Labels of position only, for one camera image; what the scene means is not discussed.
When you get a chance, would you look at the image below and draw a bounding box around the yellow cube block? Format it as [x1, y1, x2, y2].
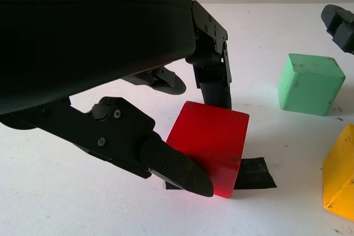
[322, 124, 354, 215]

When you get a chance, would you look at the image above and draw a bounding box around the red cube block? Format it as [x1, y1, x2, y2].
[165, 100, 250, 200]

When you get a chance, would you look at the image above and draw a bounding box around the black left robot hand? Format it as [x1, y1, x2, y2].
[0, 0, 232, 198]

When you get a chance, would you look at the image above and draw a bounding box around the black tape strip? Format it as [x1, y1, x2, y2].
[165, 158, 278, 191]

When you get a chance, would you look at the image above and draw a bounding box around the green cube block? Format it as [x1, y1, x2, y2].
[278, 53, 346, 117]

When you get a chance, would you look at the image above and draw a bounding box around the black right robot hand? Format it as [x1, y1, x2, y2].
[320, 4, 354, 54]

